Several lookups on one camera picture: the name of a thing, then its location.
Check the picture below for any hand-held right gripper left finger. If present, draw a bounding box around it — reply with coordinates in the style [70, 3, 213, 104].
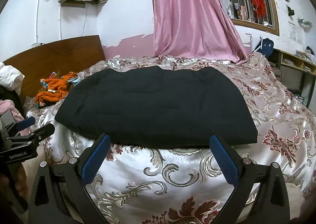
[28, 134, 111, 224]

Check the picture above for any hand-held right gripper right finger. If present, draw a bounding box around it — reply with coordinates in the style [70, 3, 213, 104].
[209, 134, 290, 224]

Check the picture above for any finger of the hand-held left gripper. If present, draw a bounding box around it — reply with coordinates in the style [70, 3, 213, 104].
[15, 116, 36, 131]
[5, 123, 55, 146]

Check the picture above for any black garment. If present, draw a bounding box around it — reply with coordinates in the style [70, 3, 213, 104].
[55, 66, 258, 149]

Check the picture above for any person's left hand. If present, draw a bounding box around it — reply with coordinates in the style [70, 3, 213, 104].
[13, 168, 28, 198]

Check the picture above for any pink fluffy cloth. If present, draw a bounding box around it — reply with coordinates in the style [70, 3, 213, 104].
[0, 99, 25, 137]

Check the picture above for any orange garment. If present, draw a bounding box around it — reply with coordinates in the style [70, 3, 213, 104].
[35, 72, 78, 107]

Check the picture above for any white pillow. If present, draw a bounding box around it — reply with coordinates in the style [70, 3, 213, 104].
[0, 62, 25, 91]

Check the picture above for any floral satin bedspread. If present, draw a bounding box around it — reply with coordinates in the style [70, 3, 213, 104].
[25, 52, 316, 224]

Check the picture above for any wooden headboard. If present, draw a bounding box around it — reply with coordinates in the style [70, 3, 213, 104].
[2, 35, 105, 98]

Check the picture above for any wooden shelf desk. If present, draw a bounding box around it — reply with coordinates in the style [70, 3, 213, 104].
[268, 48, 316, 108]

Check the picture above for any blue backpack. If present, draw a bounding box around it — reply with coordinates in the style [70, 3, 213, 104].
[254, 37, 274, 58]

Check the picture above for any pink curtain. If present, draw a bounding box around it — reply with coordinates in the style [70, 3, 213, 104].
[149, 0, 248, 64]

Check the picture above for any red hanging cloth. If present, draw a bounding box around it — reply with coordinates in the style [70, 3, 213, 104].
[249, 0, 267, 20]

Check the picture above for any white wall cable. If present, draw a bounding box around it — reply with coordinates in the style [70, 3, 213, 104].
[35, 0, 61, 44]

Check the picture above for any barred window with wooden frame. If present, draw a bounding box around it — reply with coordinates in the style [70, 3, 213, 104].
[220, 0, 280, 36]

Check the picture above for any wall calendar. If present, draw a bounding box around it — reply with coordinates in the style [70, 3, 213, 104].
[288, 22, 303, 44]

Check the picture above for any small wall shelf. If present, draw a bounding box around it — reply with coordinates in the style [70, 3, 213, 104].
[297, 18, 313, 27]

